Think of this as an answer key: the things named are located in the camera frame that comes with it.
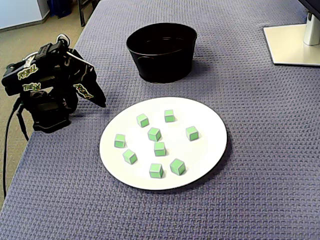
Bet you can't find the green foam cube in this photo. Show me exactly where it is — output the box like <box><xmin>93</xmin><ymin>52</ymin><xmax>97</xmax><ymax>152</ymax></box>
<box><xmin>147</xmin><ymin>126</ymin><xmax>163</xmax><ymax>143</ymax></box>
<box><xmin>153</xmin><ymin>141</ymin><xmax>167</xmax><ymax>157</ymax></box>
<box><xmin>164</xmin><ymin>109</ymin><xmax>175</xmax><ymax>123</ymax></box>
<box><xmin>169</xmin><ymin>157</ymin><xmax>187</xmax><ymax>176</ymax></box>
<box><xmin>114</xmin><ymin>133</ymin><xmax>127</xmax><ymax>149</ymax></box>
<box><xmin>185</xmin><ymin>125</ymin><xmax>200</xmax><ymax>142</ymax></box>
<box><xmin>136</xmin><ymin>113</ymin><xmax>150</xmax><ymax>129</ymax></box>
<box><xmin>122</xmin><ymin>148</ymin><xmax>138</xmax><ymax>165</ymax></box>
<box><xmin>148</xmin><ymin>162</ymin><xmax>164</xmax><ymax>179</ymax></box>

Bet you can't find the silver monitor stand base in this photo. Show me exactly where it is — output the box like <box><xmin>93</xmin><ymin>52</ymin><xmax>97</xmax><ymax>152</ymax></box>
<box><xmin>262</xmin><ymin>23</ymin><xmax>320</xmax><ymax>67</ymax></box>

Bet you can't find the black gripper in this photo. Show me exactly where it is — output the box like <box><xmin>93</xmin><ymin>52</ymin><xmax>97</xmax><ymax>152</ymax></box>
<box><xmin>62</xmin><ymin>49</ymin><xmax>108</xmax><ymax>108</ymax></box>

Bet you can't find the dark chair frame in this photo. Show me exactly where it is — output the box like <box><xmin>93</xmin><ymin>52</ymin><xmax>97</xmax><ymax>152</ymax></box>
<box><xmin>76</xmin><ymin>0</ymin><xmax>102</xmax><ymax>28</ymax></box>

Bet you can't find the black round metal container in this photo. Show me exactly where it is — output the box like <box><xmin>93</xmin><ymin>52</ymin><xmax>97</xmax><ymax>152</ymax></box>
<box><xmin>125</xmin><ymin>22</ymin><xmax>198</xmax><ymax>84</ymax></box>

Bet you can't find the silver monitor stand column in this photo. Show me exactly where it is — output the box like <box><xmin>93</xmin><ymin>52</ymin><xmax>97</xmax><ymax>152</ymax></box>
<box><xmin>303</xmin><ymin>11</ymin><xmax>320</xmax><ymax>47</ymax></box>

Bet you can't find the black monitor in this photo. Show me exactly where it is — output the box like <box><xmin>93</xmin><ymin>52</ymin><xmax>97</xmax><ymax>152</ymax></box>
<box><xmin>297</xmin><ymin>0</ymin><xmax>320</xmax><ymax>16</ymax></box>

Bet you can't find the long black robot cable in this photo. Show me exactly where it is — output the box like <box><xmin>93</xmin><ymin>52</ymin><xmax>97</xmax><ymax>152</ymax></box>
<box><xmin>2</xmin><ymin>98</ymin><xmax>24</xmax><ymax>200</ymax></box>

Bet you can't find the white wall panel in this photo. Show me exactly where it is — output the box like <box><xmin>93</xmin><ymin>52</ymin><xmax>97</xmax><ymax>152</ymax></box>
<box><xmin>0</xmin><ymin>0</ymin><xmax>44</xmax><ymax>30</ymax></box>

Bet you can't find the short black robot cable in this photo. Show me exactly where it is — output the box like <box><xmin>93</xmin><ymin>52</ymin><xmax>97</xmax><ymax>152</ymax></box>
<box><xmin>16</xmin><ymin>109</ymin><xmax>30</xmax><ymax>141</ymax></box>

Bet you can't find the blue bin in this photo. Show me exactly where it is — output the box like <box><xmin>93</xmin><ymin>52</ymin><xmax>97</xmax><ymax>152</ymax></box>
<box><xmin>46</xmin><ymin>0</ymin><xmax>77</xmax><ymax>19</ymax></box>

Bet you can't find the blue waffle weave cloth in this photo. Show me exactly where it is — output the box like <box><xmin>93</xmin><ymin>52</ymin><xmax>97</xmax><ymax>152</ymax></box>
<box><xmin>0</xmin><ymin>0</ymin><xmax>320</xmax><ymax>240</ymax></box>

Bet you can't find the white red servo wire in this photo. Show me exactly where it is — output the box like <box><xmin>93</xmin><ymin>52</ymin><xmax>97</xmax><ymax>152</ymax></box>
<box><xmin>66</xmin><ymin>49</ymin><xmax>96</xmax><ymax>69</ymax></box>
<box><xmin>55</xmin><ymin>33</ymin><xmax>71</xmax><ymax>48</ymax></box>

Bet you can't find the white round plate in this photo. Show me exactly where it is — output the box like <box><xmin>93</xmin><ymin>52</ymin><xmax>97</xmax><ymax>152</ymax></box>
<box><xmin>99</xmin><ymin>96</ymin><xmax>228</xmax><ymax>191</ymax></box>

